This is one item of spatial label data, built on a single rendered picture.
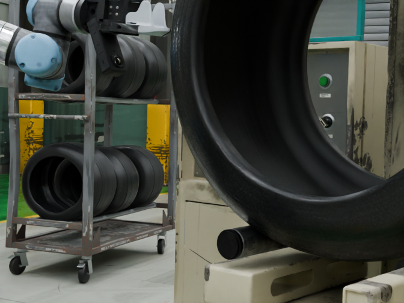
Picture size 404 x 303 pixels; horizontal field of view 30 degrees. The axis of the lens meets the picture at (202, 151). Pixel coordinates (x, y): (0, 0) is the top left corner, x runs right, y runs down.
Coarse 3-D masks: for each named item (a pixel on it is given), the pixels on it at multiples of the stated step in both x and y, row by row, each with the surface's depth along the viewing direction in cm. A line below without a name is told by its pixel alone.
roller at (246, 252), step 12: (240, 228) 111; (252, 228) 112; (228, 240) 109; (240, 240) 108; (252, 240) 110; (264, 240) 113; (228, 252) 109; (240, 252) 109; (252, 252) 111; (264, 252) 115
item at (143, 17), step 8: (144, 8) 132; (128, 16) 134; (136, 16) 133; (144, 16) 132; (152, 16) 132; (136, 24) 133; (144, 24) 132; (152, 24) 131; (144, 32) 132; (152, 32) 131; (160, 32) 131
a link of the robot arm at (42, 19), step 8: (32, 0) 150; (40, 0) 148; (48, 0) 147; (56, 0) 145; (32, 8) 149; (40, 8) 148; (48, 8) 146; (56, 8) 145; (32, 16) 150; (40, 16) 147; (48, 16) 146; (56, 16) 145; (32, 24) 152; (40, 24) 147; (48, 24) 147; (56, 24) 146; (56, 32) 147; (64, 32) 148
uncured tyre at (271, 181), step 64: (192, 0) 111; (256, 0) 132; (320, 0) 133; (192, 64) 111; (256, 64) 135; (192, 128) 112; (256, 128) 132; (320, 128) 133; (256, 192) 105; (320, 192) 128; (384, 192) 92; (320, 256) 104; (384, 256) 98
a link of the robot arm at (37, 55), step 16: (0, 32) 134; (16, 32) 135; (32, 32) 136; (0, 48) 134; (16, 48) 132; (32, 48) 132; (48, 48) 133; (16, 64) 135; (32, 64) 132; (48, 64) 133
